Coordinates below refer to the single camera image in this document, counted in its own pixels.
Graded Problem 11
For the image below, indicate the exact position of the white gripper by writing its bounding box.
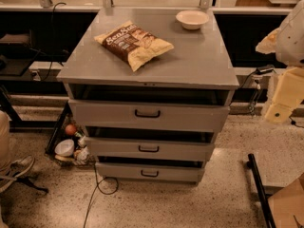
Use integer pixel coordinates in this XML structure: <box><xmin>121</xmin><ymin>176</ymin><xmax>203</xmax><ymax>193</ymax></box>
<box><xmin>256</xmin><ymin>28</ymin><xmax>304</xmax><ymax>124</ymax></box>

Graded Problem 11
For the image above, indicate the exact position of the grey top drawer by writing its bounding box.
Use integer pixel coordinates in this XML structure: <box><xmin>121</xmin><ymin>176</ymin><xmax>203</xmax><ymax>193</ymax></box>
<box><xmin>68</xmin><ymin>100</ymin><xmax>229</xmax><ymax>132</ymax></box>

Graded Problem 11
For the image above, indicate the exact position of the grey drawer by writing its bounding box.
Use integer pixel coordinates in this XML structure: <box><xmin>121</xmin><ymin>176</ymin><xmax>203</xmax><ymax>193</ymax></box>
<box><xmin>85</xmin><ymin>137</ymin><xmax>214</xmax><ymax>162</ymax></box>
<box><xmin>68</xmin><ymin>100</ymin><xmax>229</xmax><ymax>132</ymax></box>
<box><xmin>95</xmin><ymin>162</ymin><xmax>204</xmax><ymax>183</ymax></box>

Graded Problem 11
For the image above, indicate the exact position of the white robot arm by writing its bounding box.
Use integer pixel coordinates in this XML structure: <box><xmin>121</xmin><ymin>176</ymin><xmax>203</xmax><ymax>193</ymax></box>
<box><xmin>256</xmin><ymin>0</ymin><xmax>304</xmax><ymax>124</ymax></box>

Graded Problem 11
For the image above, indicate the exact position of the grey drawer cabinet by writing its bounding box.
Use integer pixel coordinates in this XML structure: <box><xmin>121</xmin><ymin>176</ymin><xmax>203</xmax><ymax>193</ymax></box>
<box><xmin>57</xmin><ymin>8</ymin><xmax>238</xmax><ymax>168</ymax></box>

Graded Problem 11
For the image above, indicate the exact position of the grey middle drawer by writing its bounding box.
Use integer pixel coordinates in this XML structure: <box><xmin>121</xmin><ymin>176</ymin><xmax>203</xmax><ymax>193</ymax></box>
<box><xmin>85</xmin><ymin>137</ymin><xmax>214</xmax><ymax>162</ymax></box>

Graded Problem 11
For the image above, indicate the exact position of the grey bottom drawer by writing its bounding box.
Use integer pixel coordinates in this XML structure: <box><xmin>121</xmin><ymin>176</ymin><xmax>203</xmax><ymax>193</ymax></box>
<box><xmin>95</xmin><ymin>162</ymin><xmax>204</xmax><ymax>183</ymax></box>

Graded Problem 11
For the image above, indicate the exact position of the black power adapter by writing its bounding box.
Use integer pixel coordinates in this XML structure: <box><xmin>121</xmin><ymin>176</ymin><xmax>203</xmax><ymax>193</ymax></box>
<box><xmin>256</xmin><ymin>65</ymin><xmax>275</xmax><ymax>75</ymax></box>

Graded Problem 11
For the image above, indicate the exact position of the black metal bar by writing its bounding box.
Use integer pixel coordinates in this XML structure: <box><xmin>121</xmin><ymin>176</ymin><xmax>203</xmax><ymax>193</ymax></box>
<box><xmin>247</xmin><ymin>154</ymin><xmax>276</xmax><ymax>228</ymax></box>

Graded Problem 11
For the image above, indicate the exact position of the white bowl on cabinet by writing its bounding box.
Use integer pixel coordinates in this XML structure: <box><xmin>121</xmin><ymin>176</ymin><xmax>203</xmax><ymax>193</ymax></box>
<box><xmin>176</xmin><ymin>10</ymin><xmax>209</xmax><ymax>30</ymax></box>

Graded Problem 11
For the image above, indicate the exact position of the cardboard box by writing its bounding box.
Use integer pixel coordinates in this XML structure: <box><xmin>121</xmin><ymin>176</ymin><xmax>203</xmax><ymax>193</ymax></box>
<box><xmin>268</xmin><ymin>173</ymin><xmax>304</xmax><ymax>228</ymax></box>

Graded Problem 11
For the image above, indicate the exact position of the sea salt chips bag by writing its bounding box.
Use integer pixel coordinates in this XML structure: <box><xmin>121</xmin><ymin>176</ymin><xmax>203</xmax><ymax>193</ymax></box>
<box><xmin>94</xmin><ymin>21</ymin><xmax>174</xmax><ymax>72</ymax></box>

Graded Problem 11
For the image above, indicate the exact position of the red apple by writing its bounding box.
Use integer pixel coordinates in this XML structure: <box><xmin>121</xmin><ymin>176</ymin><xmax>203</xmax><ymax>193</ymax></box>
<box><xmin>65</xmin><ymin>124</ymin><xmax>77</xmax><ymax>136</ymax></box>

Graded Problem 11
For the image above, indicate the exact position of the white bowl in basket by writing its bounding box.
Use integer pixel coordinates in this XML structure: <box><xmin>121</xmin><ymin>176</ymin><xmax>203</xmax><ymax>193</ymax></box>
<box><xmin>55</xmin><ymin>139</ymin><xmax>74</xmax><ymax>157</ymax></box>

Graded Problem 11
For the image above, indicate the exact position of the grey sneaker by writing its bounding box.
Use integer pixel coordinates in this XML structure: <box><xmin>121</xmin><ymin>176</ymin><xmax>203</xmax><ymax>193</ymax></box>
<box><xmin>0</xmin><ymin>156</ymin><xmax>35</xmax><ymax>193</ymax></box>

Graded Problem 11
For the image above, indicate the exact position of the black floor cable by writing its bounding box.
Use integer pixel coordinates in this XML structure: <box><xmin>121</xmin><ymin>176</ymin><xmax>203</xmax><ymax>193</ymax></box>
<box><xmin>83</xmin><ymin>164</ymin><xmax>120</xmax><ymax>228</ymax></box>

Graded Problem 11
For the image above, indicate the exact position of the black hanging cable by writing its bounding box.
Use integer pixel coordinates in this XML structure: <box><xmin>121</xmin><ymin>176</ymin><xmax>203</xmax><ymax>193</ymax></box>
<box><xmin>41</xmin><ymin>1</ymin><xmax>68</xmax><ymax>82</ymax></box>

